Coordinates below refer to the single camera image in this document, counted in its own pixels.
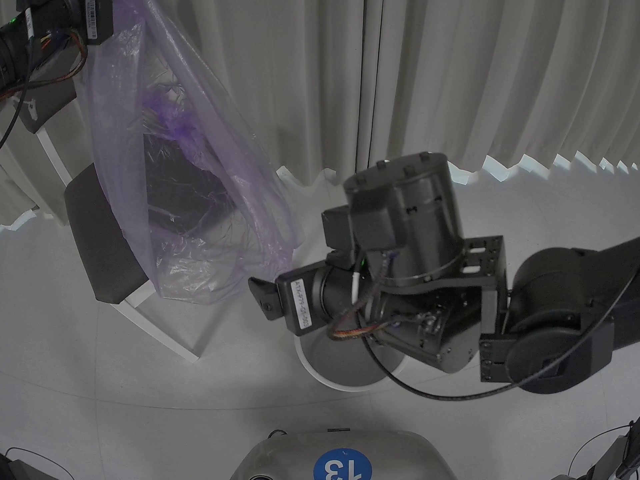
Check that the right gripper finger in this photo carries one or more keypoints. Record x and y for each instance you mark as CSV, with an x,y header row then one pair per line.
x,y
267,300

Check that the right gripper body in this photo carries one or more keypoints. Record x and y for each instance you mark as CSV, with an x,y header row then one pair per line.
x,y
300,303

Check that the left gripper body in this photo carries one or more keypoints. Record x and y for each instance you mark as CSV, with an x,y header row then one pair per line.
x,y
102,13

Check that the purple plastic bag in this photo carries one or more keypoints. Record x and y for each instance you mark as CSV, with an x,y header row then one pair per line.
x,y
125,118

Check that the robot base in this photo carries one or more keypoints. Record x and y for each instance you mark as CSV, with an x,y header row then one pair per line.
x,y
345,458

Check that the white trash bin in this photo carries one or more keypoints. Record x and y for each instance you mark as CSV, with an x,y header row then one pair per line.
x,y
330,363

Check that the beige curtain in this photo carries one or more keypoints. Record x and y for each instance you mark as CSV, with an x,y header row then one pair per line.
x,y
275,43
500,43

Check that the dark grey white chair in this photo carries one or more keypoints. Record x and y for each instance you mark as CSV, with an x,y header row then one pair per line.
x,y
95,248

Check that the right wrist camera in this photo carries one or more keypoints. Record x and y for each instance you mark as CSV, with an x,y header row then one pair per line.
x,y
340,228

